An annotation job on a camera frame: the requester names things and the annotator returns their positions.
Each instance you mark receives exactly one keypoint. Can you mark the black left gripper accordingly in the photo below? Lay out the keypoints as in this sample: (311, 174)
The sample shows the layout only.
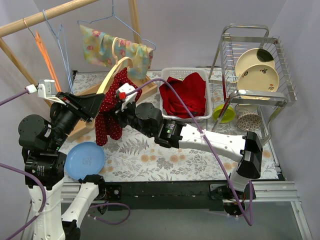
(73, 106)

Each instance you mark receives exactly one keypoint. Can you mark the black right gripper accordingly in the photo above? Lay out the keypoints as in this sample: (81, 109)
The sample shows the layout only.
(122, 114)

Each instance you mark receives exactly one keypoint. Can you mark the wooden hanger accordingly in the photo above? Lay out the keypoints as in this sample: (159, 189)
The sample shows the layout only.
(115, 69)

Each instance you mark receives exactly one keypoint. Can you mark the red polka dot garment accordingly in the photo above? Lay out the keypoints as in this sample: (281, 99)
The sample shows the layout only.
(106, 123)

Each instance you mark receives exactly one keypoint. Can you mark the pastel floral garment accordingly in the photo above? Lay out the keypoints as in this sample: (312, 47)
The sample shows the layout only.
(97, 50)

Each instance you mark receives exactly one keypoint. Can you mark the red dress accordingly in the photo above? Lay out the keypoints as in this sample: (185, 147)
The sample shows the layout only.
(192, 91)

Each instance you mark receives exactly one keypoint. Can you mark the blue wire hanger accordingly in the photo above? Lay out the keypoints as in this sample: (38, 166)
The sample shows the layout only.
(115, 20)
(60, 39)

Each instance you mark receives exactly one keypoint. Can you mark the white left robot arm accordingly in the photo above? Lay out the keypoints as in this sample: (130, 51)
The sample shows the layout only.
(44, 164)

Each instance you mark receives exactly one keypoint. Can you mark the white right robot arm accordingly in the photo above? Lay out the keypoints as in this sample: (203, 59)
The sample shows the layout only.
(245, 150)

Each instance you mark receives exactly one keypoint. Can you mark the orange plastic hanger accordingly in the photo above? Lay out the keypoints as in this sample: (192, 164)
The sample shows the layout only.
(43, 50)

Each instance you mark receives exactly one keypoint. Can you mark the wooden clothes rack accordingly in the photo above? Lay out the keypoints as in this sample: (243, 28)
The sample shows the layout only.
(33, 20)

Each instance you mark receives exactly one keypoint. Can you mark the floral table mat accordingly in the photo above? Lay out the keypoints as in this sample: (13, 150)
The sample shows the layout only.
(136, 158)

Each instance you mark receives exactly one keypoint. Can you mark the blue plastic plate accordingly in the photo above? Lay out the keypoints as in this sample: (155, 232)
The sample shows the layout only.
(84, 159)

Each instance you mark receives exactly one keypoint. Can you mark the white plastic basket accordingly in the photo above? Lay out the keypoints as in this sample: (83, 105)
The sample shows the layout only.
(180, 73)

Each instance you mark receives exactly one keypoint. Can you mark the black base bar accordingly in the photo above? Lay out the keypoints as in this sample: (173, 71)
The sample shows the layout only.
(212, 195)

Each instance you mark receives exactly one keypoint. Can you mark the mosaic patterned bowl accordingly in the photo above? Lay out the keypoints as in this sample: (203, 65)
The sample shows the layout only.
(249, 121)

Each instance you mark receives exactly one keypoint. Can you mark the cream plate upper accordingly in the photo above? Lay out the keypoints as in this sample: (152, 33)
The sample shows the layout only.
(252, 57)

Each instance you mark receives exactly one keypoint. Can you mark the cream plate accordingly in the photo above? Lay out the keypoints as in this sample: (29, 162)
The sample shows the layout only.
(252, 57)
(259, 77)

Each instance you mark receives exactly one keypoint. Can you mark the metal dish rack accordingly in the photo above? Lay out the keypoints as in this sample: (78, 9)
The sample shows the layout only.
(236, 39)

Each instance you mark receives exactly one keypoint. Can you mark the cream plate lower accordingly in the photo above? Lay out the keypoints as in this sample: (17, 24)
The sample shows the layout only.
(259, 77)

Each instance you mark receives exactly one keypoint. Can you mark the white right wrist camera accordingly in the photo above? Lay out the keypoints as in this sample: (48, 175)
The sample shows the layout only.
(126, 95)

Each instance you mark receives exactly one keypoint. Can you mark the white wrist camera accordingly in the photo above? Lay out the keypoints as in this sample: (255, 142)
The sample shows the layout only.
(46, 89)
(126, 95)

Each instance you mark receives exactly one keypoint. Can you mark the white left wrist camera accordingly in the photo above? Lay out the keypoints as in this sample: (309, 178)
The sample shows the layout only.
(46, 89)

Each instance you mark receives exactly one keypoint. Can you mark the aluminium frame rail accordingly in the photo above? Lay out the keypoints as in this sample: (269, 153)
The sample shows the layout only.
(260, 191)

